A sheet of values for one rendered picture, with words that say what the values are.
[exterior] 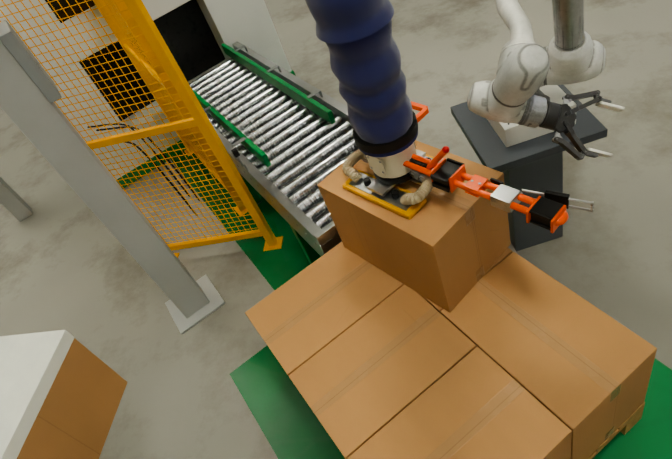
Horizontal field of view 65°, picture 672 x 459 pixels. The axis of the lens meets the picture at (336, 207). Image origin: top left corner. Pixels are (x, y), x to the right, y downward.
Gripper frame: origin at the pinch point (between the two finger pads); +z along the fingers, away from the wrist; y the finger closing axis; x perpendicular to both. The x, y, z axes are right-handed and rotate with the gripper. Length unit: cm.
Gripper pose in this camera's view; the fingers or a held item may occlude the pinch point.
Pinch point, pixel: (612, 131)
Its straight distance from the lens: 168.8
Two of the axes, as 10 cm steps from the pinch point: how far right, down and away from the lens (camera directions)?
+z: 9.7, 2.6, -0.3
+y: -2.6, 9.7, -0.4
